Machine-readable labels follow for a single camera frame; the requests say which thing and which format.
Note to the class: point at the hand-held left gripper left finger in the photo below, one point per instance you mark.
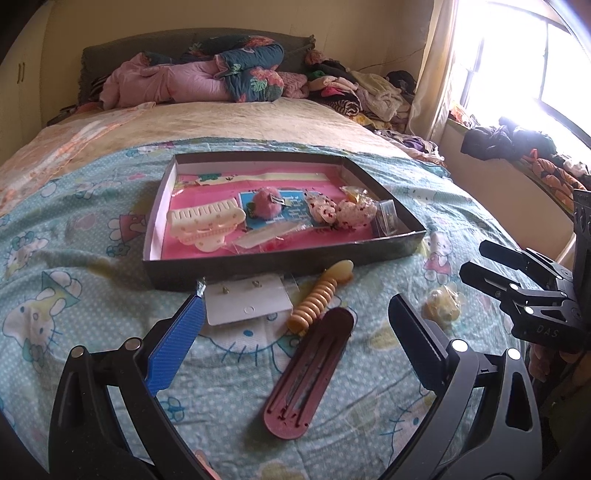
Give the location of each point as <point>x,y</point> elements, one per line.
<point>178,332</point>

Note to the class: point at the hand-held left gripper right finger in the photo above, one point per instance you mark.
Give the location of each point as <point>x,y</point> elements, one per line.
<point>418,337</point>

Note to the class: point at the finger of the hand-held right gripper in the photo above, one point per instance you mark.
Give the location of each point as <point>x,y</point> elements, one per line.
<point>489,282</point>
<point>512,258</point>

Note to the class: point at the white earring card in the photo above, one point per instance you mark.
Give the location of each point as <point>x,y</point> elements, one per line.
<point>240,302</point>

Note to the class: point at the cream hair claw clip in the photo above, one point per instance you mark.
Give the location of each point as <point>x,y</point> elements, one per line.
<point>203,221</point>

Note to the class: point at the dark grey tray pink lining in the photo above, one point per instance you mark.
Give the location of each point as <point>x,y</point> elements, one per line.
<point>277,270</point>

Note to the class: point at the pink pom-pom hair clip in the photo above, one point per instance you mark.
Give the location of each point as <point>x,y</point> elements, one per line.
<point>268,203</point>

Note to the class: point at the small yellow hair clip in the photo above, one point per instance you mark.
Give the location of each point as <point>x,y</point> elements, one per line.
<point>443,304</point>

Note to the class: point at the orange and dark printed cloth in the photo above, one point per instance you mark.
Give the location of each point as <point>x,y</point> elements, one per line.
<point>554,177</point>

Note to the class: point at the cartoon cat printed blanket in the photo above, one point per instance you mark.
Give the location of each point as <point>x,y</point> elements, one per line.
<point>92,277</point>

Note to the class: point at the yellow spiral hair clip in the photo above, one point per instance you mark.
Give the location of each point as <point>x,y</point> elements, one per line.
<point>318,297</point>

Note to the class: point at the dark clothes on sill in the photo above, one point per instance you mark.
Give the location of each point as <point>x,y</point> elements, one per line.
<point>503,138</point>

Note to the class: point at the maroon long hair clip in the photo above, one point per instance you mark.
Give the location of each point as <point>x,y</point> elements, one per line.
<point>304,378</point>

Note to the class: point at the clear plastic packet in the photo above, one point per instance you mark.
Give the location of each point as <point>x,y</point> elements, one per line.
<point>263,237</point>

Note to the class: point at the purple clothes heap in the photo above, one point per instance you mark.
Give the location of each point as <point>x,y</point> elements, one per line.
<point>415,145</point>

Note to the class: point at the blue printed card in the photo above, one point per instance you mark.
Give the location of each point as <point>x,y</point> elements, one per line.
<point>295,212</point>

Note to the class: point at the window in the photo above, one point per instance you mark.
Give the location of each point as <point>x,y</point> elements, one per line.
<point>521,60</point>

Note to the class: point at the cream curtain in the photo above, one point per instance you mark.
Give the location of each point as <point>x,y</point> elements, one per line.
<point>434,69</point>

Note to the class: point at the beige bed sheet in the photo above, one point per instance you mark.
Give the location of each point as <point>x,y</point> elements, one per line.
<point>231,124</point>

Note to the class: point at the peach floral sheet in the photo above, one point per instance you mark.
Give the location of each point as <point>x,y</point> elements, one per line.
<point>69,143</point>

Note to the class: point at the pile of clothes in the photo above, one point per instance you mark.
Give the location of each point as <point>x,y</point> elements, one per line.
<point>364,92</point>

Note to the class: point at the pink quilt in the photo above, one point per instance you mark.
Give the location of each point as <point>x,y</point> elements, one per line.
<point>184,83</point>

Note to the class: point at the pink fuzzy pillow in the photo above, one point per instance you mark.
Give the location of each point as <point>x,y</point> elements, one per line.
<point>295,85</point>

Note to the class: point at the dark blue floral quilt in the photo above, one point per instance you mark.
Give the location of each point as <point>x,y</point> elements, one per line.
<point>258,69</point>

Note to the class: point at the cream wardrobe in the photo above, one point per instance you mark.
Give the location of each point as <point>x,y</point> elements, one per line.
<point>27,92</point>

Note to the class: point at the pink and floral bedding pile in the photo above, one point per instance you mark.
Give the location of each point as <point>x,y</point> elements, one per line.
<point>120,50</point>

